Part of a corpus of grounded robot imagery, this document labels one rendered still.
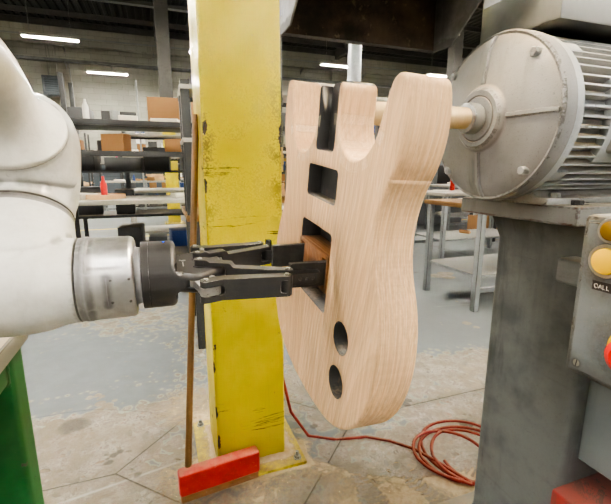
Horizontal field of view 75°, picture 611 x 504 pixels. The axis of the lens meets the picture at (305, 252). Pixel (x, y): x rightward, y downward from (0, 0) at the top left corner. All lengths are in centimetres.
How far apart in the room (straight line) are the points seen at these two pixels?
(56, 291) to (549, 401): 80
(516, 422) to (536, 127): 58
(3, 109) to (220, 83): 103
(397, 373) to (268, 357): 122
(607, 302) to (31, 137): 64
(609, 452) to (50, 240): 87
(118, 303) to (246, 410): 128
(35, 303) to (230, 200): 104
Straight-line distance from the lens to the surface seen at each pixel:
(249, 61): 147
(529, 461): 98
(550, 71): 66
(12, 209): 49
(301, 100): 61
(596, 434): 90
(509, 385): 95
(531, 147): 65
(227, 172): 141
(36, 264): 45
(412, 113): 34
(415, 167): 36
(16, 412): 79
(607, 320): 58
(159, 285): 45
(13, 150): 49
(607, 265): 56
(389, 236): 38
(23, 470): 84
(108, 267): 44
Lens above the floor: 117
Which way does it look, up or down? 12 degrees down
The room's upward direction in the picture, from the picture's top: straight up
